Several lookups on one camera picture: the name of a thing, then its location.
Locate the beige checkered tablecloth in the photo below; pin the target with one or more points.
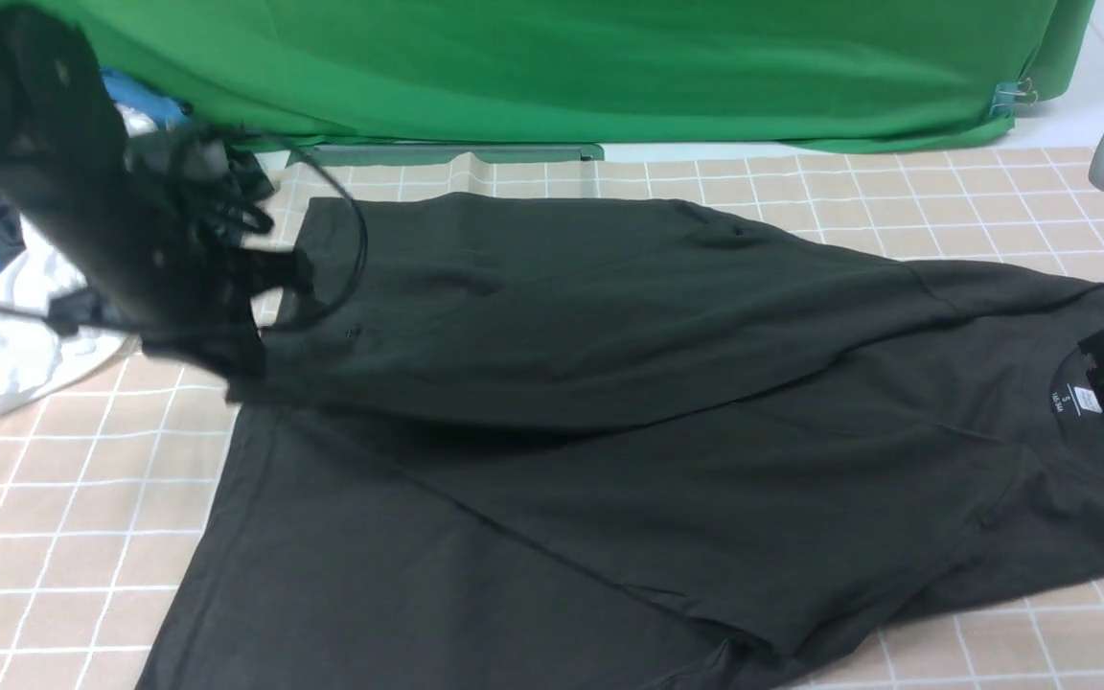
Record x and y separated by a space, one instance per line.
105 487

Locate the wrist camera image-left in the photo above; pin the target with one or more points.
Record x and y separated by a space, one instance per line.
191 154

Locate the dark gray long-sleeved shirt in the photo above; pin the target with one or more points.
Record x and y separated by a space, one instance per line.
612 444

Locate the white crumpled shirt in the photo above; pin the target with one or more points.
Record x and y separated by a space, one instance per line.
34 360

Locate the binder clip on backdrop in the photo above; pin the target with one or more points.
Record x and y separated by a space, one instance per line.
1009 95

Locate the green backdrop cloth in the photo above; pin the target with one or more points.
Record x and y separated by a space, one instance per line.
837 76

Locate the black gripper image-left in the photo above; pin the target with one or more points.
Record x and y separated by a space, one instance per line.
166 286

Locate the dark teal crumpled shirt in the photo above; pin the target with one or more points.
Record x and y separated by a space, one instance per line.
245 172

